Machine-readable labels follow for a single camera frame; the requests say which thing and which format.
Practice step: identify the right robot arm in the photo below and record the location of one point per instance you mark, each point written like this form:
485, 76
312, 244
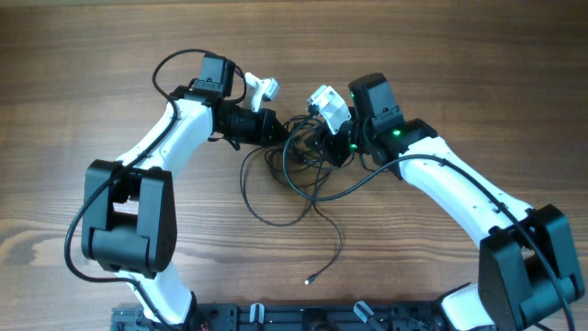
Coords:
528, 264

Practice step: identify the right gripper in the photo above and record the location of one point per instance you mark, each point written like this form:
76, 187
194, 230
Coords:
332, 150

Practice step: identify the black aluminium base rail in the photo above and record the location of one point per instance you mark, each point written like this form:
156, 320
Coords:
410, 316

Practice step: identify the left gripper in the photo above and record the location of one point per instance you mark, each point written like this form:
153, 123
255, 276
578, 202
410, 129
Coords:
264, 118

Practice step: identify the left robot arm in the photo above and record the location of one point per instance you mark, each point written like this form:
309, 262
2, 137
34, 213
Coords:
128, 218

